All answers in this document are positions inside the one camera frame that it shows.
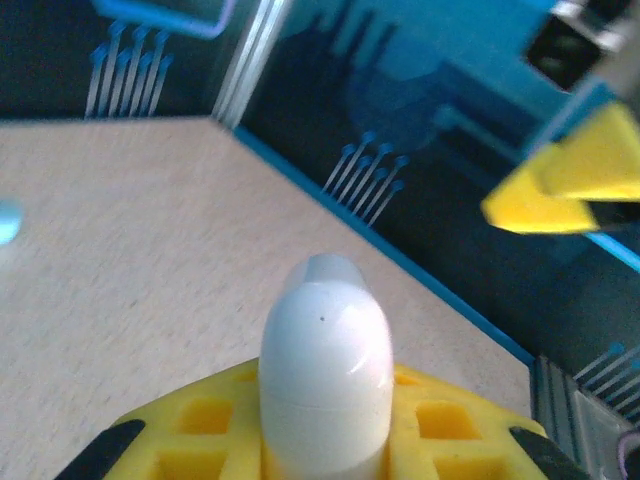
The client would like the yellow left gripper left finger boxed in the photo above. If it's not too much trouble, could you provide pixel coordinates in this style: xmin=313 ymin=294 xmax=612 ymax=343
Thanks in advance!
xmin=52 ymin=364 xmax=266 ymax=480

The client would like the blue table edge strip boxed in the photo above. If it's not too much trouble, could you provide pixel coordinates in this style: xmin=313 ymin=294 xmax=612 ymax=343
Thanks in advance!
xmin=232 ymin=124 xmax=536 ymax=366

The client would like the aluminium corner post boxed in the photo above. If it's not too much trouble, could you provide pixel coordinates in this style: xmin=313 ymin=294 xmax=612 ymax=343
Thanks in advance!
xmin=209 ymin=0 xmax=296 ymax=131

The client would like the pale teal wireless earbud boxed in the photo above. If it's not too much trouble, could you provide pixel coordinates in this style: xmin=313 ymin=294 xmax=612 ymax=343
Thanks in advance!
xmin=0 ymin=196 xmax=25 ymax=249

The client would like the pale teal earbud charging case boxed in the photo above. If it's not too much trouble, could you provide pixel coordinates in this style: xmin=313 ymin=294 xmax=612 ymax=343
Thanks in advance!
xmin=258 ymin=253 xmax=395 ymax=480

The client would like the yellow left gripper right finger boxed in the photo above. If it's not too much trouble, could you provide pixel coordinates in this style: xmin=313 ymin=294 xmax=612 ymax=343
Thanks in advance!
xmin=387 ymin=363 xmax=596 ymax=480

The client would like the blue circuit print panel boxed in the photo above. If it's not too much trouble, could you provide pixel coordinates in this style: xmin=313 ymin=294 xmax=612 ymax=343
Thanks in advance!
xmin=234 ymin=0 xmax=640 ymax=421

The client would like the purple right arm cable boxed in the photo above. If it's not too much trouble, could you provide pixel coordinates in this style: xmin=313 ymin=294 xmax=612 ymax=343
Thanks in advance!
xmin=614 ymin=427 xmax=640 ymax=480

